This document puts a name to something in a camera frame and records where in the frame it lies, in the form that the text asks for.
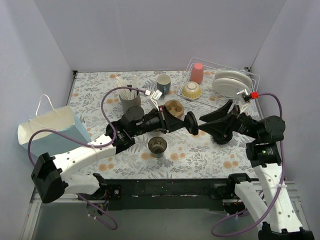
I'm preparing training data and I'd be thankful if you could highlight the grey straw holder cup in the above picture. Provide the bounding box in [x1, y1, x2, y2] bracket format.
[119, 88, 141, 113]

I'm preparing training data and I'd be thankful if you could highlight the blue ceramic mug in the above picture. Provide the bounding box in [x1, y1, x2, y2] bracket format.
[156, 73, 172, 95]

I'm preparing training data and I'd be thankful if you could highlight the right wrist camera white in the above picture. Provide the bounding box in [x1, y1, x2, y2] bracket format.
[236, 89, 251, 113]

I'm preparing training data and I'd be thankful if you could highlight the white plate back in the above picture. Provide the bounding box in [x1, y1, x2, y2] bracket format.
[214, 69, 253, 88]

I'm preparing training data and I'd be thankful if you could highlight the brown cardboard cup carrier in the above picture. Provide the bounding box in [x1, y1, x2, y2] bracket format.
[164, 99, 185, 118]

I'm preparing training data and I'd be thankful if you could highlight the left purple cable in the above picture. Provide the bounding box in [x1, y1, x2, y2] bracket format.
[26, 86, 151, 231]

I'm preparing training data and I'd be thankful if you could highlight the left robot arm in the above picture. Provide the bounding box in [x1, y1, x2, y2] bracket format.
[31, 106, 187, 204]

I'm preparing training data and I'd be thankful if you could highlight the pink plastic cup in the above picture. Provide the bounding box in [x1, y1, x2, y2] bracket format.
[190, 62, 204, 84]

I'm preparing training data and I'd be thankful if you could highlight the white wire dish rack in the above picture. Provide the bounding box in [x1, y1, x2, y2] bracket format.
[176, 57, 260, 110]

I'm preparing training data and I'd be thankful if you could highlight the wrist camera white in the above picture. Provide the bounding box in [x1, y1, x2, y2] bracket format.
[149, 89, 163, 111]
[236, 89, 251, 113]

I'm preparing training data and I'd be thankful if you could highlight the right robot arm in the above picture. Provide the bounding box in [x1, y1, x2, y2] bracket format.
[198, 100, 315, 240]

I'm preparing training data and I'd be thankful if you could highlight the black coffee cup lid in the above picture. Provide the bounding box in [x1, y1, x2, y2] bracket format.
[184, 111, 199, 136]

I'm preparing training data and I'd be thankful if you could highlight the purple cable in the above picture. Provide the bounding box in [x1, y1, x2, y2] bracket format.
[26, 86, 151, 231]
[211, 91, 286, 237]

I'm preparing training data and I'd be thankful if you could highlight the white blue paper bag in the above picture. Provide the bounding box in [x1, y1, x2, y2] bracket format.
[17, 105, 91, 157]

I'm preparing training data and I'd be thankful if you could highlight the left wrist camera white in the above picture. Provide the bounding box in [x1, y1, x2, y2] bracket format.
[149, 89, 163, 111]

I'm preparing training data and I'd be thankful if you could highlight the dark takeout coffee cup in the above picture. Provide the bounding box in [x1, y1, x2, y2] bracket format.
[147, 136, 168, 158]

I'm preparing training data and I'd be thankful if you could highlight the yellow patterned bowl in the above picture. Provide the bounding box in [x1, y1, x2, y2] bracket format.
[181, 81, 202, 100]

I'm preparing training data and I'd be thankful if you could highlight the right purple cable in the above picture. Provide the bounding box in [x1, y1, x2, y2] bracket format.
[211, 91, 286, 237]

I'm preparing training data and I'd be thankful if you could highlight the white plate front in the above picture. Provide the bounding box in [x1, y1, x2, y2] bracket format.
[212, 77, 251, 98]

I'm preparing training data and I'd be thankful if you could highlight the white plate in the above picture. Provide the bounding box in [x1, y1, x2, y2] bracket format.
[212, 77, 251, 98]
[214, 69, 253, 88]

